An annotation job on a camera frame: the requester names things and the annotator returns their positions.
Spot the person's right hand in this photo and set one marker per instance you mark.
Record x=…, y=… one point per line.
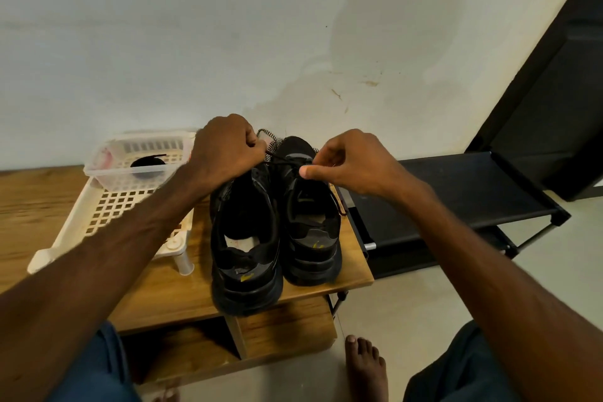
x=363, y=166

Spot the person's left hand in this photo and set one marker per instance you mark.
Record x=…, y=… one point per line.
x=224, y=150

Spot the black white patterned shoelace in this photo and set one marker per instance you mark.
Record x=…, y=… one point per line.
x=269, y=141

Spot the single black shoelace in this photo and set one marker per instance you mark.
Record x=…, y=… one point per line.
x=316, y=192

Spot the black shoelaces bundle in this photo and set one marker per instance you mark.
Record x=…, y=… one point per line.
x=148, y=161

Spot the black shoe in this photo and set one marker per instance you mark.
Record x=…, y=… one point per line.
x=311, y=242
x=245, y=274

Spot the person's left forearm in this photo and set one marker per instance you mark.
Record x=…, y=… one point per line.
x=85, y=293

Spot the person's right forearm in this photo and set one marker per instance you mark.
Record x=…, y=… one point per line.
x=513, y=298

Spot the person's blue shorts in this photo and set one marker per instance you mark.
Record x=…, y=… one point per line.
x=462, y=369

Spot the black shoe rack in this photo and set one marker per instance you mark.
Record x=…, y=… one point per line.
x=452, y=199

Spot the small white plastic basket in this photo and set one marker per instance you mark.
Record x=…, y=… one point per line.
x=108, y=178

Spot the large white plastic tray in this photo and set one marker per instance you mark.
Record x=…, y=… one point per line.
x=104, y=213

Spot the dark door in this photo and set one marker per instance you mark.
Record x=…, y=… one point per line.
x=556, y=95

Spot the low wooden table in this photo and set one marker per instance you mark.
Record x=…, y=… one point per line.
x=24, y=213

